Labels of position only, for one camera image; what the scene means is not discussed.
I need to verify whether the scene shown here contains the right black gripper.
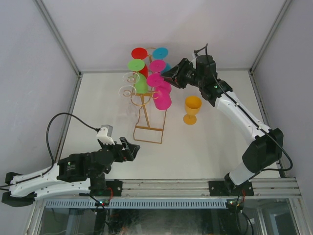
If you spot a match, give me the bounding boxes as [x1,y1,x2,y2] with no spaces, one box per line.
[160,59,203,90]

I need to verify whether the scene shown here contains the magenta wine glass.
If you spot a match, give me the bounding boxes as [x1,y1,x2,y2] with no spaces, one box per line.
[147,59,172,93]
[147,73,172,110]

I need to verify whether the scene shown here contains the orange plastic wine glass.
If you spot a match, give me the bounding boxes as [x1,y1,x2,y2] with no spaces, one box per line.
[183,95,202,125]

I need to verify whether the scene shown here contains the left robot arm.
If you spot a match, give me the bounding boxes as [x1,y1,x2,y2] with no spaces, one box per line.
[1,137,140,207]

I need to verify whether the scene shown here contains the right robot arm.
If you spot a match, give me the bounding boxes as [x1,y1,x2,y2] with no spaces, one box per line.
[161,55,283,195]

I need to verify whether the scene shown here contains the cyan plastic wine glass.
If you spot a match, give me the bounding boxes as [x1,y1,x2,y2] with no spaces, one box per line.
[150,47,172,74]

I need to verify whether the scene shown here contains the green plastic wine glass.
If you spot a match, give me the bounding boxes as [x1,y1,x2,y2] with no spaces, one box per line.
[128,59,148,94]

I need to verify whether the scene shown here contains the red plastic wine glass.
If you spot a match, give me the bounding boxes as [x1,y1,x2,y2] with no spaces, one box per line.
[131,47,149,78]

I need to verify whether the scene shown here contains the rear clear wine glass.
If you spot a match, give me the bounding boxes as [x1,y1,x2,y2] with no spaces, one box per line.
[122,71,140,85]

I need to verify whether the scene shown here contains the clear wine glass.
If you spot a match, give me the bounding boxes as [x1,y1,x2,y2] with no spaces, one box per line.
[122,71,140,85]
[118,85,137,104]

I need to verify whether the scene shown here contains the front clear wine glass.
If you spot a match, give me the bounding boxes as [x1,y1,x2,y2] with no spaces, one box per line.
[118,85,137,104]

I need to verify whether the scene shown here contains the left green led board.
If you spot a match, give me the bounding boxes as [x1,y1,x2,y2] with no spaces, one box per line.
[96,200,110,207]

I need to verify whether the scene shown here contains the green led board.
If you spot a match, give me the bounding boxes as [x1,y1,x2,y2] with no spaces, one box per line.
[96,200,110,207]
[226,200,244,213]

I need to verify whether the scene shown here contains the right green led board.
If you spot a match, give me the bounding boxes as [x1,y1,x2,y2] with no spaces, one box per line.
[226,200,244,213]

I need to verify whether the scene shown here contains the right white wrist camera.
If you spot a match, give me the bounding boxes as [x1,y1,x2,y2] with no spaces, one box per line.
[191,49,201,68]

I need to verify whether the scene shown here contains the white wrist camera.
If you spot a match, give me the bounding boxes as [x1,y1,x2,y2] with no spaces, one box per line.
[96,125,115,145]
[191,49,201,68]

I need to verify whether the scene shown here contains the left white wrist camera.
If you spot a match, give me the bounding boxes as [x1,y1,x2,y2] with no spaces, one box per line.
[96,125,115,145]

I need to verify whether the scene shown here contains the gold wire glass rack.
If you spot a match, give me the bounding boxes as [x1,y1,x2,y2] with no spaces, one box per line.
[132,47,167,144]

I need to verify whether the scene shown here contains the right camera black cable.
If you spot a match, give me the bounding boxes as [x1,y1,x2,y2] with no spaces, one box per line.
[193,43,293,206]

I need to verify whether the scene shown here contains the camera black cable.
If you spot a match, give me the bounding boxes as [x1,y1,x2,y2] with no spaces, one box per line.
[0,112,101,190]
[193,43,293,206]

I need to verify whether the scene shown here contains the left camera black cable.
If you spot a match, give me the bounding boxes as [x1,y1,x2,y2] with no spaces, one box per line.
[0,112,101,190]

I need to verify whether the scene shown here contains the blue slotted cable duct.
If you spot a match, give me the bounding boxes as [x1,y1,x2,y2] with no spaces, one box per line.
[45,198,227,209]

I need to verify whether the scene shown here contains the right black base bracket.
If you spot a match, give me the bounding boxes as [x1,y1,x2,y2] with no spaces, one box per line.
[208,180,254,196]

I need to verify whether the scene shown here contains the right aluminium frame post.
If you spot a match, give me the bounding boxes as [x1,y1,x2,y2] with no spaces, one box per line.
[249,0,293,73]

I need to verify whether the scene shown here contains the aluminium frame post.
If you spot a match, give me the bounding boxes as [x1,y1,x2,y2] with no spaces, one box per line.
[33,0,81,77]
[249,0,293,73]

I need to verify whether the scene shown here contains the left aluminium frame post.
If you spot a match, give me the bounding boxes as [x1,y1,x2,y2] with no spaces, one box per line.
[33,0,81,77]

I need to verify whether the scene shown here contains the aluminium front rail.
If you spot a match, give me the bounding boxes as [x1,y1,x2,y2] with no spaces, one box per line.
[35,178,301,198]

